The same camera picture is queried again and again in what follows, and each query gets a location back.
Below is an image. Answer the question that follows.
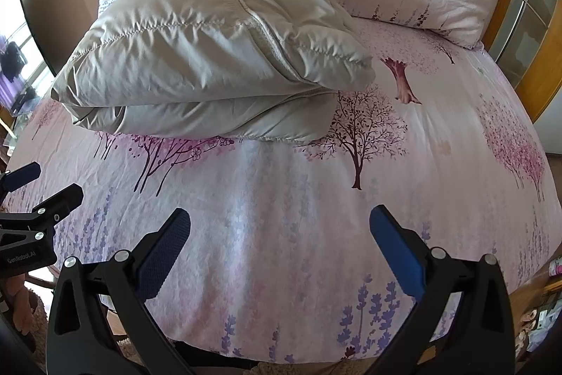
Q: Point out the dark bag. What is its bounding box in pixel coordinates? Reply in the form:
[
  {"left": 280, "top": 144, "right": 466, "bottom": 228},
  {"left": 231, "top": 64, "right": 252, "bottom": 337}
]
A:
[{"left": 0, "top": 42, "right": 24, "bottom": 73}]

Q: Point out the wall-mounted flat television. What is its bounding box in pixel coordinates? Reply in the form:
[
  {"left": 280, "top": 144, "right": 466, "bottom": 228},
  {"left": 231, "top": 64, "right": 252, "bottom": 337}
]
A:
[{"left": 12, "top": 0, "right": 60, "bottom": 79}]

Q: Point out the pile of small boxes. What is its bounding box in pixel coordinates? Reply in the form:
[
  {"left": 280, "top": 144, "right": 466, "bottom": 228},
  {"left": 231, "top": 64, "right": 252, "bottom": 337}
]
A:
[{"left": 516, "top": 252, "right": 562, "bottom": 362}]

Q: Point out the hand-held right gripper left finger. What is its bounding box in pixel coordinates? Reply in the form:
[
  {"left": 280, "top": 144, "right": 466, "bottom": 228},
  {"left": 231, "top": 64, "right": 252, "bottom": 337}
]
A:
[{"left": 46, "top": 207, "right": 211, "bottom": 375}]

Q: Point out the pink tree-print bed sheet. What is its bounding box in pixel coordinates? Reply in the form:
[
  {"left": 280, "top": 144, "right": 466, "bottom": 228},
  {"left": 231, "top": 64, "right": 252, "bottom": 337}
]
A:
[{"left": 9, "top": 17, "right": 558, "bottom": 362}]

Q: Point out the beige down jacket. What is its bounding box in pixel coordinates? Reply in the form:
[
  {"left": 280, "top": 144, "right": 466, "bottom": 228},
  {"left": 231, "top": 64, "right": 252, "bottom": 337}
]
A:
[{"left": 50, "top": 0, "right": 376, "bottom": 143}]

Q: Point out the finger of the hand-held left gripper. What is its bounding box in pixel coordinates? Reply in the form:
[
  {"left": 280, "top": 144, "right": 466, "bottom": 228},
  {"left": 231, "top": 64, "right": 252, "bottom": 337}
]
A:
[
  {"left": 0, "top": 162, "right": 42, "bottom": 202},
  {"left": 24, "top": 183, "right": 84, "bottom": 226}
]

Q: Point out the window with purple curtain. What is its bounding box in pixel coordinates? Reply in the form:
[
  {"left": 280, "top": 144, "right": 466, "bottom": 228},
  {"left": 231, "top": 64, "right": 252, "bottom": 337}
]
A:
[{"left": 0, "top": 28, "right": 49, "bottom": 112}]

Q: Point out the person's left forearm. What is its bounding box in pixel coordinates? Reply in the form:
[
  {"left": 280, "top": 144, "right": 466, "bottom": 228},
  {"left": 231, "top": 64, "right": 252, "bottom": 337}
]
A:
[{"left": 6, "top": 272, "right": 51, "bottom": 354}]

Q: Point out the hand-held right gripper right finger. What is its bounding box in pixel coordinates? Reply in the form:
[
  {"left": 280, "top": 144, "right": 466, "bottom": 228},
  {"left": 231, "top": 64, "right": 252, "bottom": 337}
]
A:
[{"left": 362, "top": 205, "right": 515, "bottom": 375}]

